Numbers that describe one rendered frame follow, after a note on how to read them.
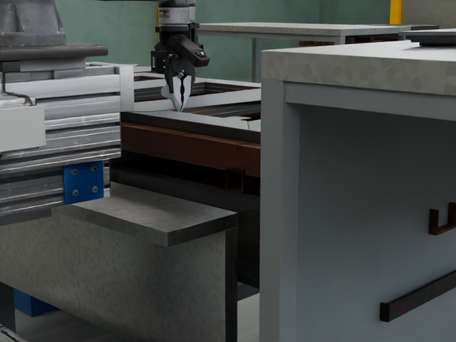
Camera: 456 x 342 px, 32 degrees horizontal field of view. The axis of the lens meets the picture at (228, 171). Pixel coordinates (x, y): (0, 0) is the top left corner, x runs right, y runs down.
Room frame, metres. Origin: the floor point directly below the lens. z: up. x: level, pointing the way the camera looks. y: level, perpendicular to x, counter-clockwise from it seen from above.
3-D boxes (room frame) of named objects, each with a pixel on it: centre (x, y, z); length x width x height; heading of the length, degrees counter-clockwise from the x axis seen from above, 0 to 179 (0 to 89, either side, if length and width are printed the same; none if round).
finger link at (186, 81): (2.00, 0.12, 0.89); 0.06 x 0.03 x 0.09; 46
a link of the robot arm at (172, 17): (1.99, 0.13, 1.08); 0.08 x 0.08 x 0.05
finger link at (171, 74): (1.96, 0.14, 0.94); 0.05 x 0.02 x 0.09; 136
